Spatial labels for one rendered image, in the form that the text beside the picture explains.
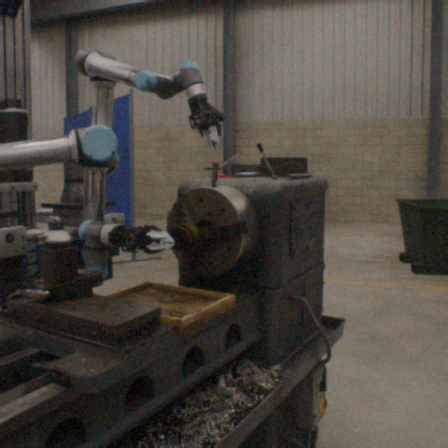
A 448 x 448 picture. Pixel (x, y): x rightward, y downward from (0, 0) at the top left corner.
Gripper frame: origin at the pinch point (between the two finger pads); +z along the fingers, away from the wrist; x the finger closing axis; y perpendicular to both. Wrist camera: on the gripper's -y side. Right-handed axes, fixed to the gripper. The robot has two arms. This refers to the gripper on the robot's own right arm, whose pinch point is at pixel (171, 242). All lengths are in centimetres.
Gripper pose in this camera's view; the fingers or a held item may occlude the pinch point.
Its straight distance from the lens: 144.4
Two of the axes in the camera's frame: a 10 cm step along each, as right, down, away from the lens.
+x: 0.4, -9.9, -0.9
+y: -5.1, 0.6, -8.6
